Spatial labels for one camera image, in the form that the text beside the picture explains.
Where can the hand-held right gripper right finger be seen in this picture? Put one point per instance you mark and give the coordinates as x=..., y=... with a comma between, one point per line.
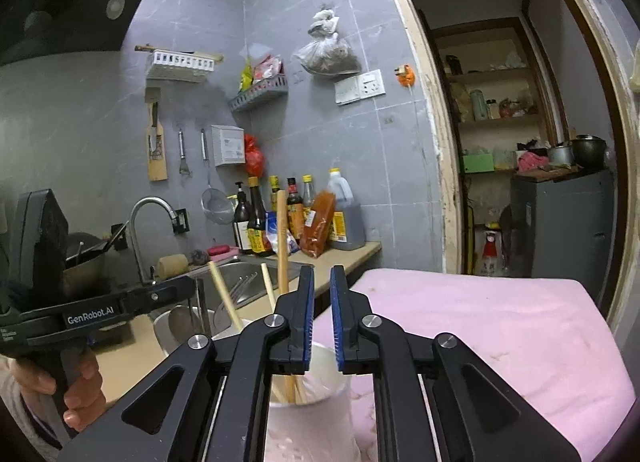
x=340, y=322

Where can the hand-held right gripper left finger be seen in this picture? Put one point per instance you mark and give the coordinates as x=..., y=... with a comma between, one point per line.
x=306, y=317

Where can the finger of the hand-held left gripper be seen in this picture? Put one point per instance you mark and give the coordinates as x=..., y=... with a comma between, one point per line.
x=160, y=294

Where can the metal fork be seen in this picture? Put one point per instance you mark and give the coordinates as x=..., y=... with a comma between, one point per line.
x=245, y=289

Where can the bundle of wooden chopsticks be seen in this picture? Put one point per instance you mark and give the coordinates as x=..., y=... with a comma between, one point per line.
x=283, y=242

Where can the white plastic utensil holder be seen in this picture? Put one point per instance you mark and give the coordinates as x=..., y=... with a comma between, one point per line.
x=325, y=409

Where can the person's left hand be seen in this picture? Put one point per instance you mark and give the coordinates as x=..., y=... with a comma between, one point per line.
x=82, y=392

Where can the tan loofah scrubber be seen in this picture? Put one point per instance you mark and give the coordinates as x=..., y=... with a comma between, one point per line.
x=173, y=267

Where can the dark scouring ball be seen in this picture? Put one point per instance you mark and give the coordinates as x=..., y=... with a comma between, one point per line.
x=199, y=257

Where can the beige kitchen counter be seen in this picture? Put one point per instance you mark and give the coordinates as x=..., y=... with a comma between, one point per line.
x=360, y=249

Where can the pink sponge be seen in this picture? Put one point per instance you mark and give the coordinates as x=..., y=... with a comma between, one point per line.
x=223, y=252

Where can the stainless steel sink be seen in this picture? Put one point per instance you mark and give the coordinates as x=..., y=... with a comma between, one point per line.
x=235, y=272

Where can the white and blue salt bag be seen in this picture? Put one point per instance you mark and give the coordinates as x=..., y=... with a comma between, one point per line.
x=272, y=234

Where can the red chili powder packet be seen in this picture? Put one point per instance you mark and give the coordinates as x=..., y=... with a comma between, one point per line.
x=319, y=227

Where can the curved metal faucet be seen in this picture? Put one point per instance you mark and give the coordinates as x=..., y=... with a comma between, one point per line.
x=150, y=203

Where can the large cooking oil jug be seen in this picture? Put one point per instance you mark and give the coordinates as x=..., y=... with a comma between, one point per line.
x=347, y=222

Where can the tall soy sauce bottle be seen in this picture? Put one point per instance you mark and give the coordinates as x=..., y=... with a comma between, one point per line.
x=256, y=227

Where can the metal mesh strainer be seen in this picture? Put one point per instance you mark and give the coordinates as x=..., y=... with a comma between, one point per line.
x=218, y=209

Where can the dark red-capped sauce bottle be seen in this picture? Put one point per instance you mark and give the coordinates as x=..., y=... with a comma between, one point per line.
x=295, y=212

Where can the clear yellow-capped bottle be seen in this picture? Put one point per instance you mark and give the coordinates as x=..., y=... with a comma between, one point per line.
x=308, y=192

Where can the yellow-capped sauce bottle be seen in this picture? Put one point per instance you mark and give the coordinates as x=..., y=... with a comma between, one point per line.
x=274, y=192

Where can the pink tablecloth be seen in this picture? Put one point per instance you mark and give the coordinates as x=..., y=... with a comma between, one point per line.
x=475, y=342

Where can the red plastic bag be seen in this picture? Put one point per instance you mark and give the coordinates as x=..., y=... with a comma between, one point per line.
x=253, y=156

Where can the red and white figurine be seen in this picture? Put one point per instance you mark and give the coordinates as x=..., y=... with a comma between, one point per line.
x=491, y=249

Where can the green box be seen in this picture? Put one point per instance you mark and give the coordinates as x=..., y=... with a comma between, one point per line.
x=477, y=162

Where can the yellow snack packet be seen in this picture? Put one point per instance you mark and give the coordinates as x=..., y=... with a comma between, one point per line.
x=246, y=76

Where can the grey cabinet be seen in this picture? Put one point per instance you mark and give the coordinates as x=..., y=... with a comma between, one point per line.
x=560, y=227

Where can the red seasoning packets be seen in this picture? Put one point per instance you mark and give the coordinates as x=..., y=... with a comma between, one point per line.
x=267, y=69

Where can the pink cloth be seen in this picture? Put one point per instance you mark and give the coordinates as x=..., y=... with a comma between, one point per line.
x=532, y=161

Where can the green thermos bottle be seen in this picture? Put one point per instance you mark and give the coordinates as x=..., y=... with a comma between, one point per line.
x=479, y=105

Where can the glass jar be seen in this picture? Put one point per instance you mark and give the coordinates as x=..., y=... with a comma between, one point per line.
x=493, y=109

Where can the hanging clear plastic bag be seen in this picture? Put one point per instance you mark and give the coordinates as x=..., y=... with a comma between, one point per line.
x=327, y=54

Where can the steel pot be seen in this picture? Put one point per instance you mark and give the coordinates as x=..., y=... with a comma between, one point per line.
x=560, y=155

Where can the wooden shelf unit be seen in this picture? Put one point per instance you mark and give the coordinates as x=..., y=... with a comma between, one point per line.
x=500, y=76

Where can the dark cooking pot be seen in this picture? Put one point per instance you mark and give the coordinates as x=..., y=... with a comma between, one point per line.
x=589, y=151

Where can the black wall outlet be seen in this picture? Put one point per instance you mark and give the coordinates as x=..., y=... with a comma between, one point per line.
x=181, y=222

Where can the wooden wall knife holder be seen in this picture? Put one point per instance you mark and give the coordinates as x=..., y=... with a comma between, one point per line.
x=157, y=151

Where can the white perforated wall box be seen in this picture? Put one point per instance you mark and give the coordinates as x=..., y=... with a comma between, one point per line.
x=227, y=144

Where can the grey wall shelf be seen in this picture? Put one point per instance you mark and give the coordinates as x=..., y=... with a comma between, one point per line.
x=260, y=96

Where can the wooden door frame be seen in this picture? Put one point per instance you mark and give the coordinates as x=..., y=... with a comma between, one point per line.
x=425, y=116

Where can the white wall basket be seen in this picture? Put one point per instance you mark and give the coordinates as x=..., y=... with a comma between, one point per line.
x=182, y=66

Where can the white wall switch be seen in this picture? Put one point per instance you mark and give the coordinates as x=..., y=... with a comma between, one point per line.
x=346, y=90

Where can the white wall socket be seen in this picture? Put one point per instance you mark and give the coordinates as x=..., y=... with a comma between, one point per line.
x=371, y=83

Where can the orange wall hook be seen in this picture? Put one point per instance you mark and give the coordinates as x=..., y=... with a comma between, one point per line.
x=406, y=75

